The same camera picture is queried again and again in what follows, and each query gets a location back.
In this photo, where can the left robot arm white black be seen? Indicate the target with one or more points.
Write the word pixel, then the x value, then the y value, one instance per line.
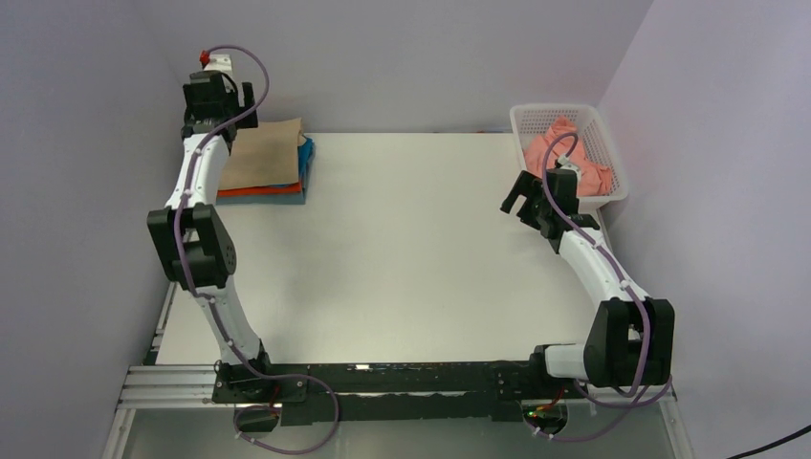
pixel 191 240

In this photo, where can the folded blue t shirt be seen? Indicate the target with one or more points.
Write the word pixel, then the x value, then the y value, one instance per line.
pixel 305 155

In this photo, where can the white plastic laundry basket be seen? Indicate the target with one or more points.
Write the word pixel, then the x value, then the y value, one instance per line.
pixel 534 125

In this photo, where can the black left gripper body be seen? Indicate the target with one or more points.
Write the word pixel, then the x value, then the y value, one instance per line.
pixel 232 107

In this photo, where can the aluminium frame rail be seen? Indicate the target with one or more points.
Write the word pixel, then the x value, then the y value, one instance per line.
pixel 191 386

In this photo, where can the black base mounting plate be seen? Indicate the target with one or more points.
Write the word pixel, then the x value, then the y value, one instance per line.
pixel 307 393

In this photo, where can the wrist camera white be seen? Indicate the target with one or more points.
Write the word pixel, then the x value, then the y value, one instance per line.
pixel 218 62
pixel 569 166

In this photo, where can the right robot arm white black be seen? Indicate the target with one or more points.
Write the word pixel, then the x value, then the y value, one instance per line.
pixel 629 343

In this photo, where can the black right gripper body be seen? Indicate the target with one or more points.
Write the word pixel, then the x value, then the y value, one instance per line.
pixel 535 207

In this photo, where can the beige t shirt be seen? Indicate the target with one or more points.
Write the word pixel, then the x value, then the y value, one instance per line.
pixel 266 155

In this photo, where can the folded orange t shirt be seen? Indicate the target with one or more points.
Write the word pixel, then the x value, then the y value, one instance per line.
pixel 260 189

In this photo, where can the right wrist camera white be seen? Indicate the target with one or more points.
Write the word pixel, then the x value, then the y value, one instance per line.
pixel 569 166

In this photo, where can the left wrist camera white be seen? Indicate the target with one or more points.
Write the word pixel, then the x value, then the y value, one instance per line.
pixel 218 62

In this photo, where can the pink t shirt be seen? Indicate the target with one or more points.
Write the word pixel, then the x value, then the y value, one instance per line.
pixel 595 179

